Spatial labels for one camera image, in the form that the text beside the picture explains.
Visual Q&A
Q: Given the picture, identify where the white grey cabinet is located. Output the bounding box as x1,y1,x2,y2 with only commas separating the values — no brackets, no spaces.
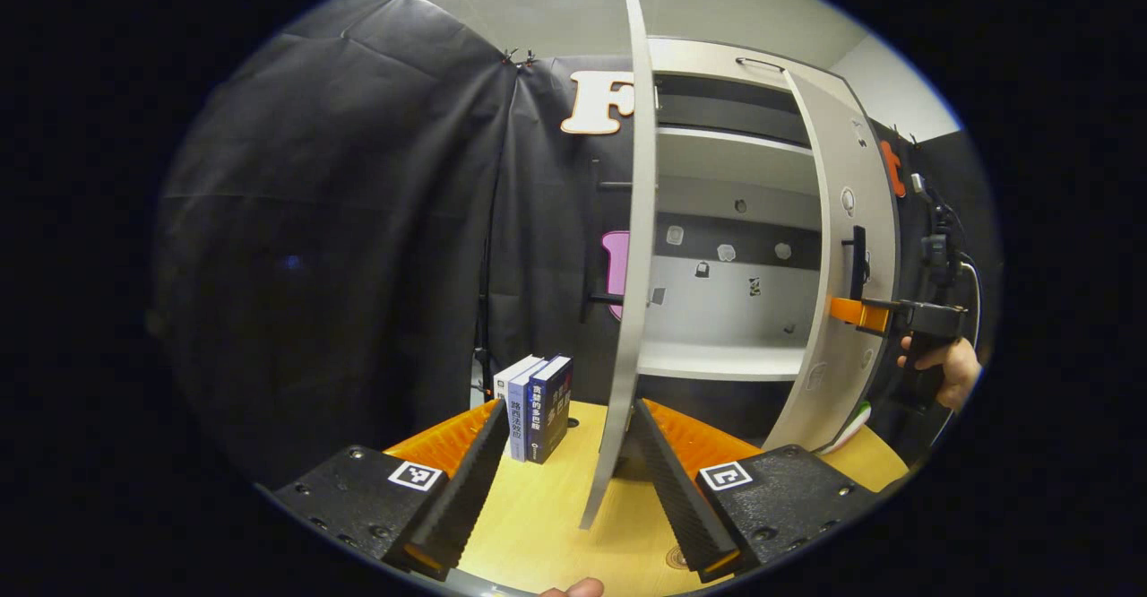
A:
641,37,861,419

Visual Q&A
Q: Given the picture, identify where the white book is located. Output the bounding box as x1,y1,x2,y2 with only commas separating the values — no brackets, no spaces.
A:
493,355,546,402

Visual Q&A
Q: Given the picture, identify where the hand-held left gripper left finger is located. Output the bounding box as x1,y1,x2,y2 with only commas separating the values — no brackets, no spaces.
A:
273,398,512,580

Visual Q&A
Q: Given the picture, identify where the white cabinet door phone sticker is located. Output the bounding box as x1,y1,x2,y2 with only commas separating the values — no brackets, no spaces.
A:
578,0,660,531

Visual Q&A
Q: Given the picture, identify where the blue book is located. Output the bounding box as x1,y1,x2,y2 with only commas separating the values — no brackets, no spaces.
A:
506,359,549,462

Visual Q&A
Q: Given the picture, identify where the black stand pole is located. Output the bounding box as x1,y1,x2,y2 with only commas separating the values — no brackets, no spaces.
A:
473,212,496,401

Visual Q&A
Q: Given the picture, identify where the dark navy book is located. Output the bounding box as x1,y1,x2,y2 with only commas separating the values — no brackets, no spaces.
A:
527,355,574,465

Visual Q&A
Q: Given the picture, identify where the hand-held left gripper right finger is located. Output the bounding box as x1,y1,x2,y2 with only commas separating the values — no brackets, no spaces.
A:
632,397,884,583

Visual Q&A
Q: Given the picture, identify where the green white striped object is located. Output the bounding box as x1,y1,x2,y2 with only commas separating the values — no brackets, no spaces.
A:
823,400,872,454

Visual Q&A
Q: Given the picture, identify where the black door handle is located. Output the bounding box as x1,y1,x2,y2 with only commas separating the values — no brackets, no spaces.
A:
578,158,635,324
842,225,870,302

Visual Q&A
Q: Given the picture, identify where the white cabinet door cat sticker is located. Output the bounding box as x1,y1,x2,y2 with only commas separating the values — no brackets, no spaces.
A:
762,68,900,454

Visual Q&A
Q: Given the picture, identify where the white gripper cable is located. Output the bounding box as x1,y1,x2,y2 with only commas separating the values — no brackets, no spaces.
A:
959,252,985,351

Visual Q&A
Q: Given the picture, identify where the white cabinet drawer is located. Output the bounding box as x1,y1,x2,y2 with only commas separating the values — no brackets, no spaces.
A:
647,37,839,96

